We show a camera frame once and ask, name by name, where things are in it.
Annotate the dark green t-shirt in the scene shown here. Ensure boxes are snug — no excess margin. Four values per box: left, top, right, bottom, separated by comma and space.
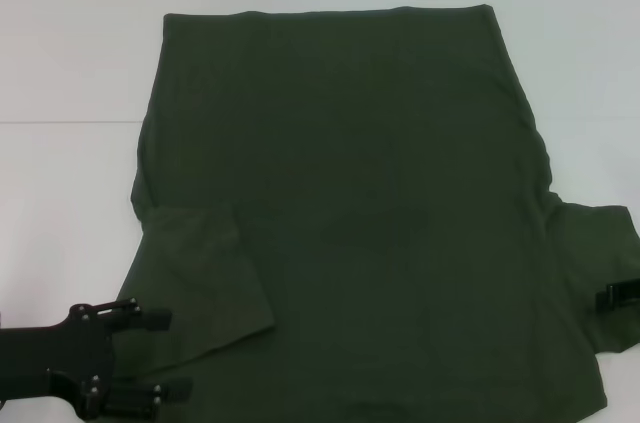
94, 3, 640, 423

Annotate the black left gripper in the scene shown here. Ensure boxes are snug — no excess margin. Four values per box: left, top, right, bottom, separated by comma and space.
0, 296, 195, 420

